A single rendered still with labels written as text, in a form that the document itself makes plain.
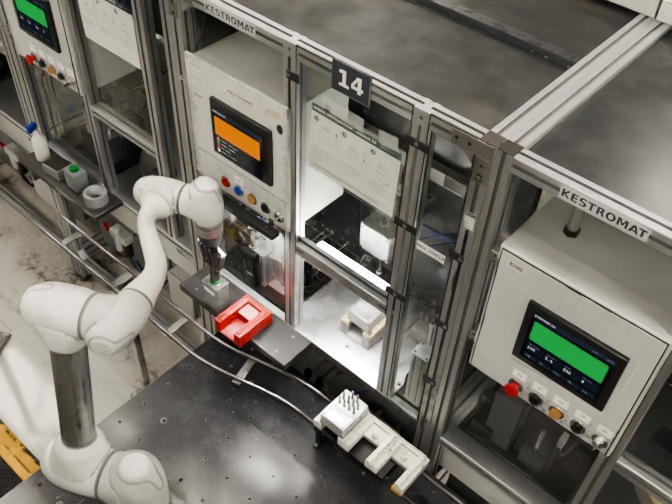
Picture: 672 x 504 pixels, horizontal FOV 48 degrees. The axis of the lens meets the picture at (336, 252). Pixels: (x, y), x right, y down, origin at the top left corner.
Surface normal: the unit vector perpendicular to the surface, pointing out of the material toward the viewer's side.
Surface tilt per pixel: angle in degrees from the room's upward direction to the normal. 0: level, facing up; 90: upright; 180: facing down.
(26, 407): 0
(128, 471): 8
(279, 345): 0
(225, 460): 0
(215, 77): 91
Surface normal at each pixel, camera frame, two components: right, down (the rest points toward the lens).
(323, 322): 0.04, -0.70
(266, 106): -0.66, 0.51
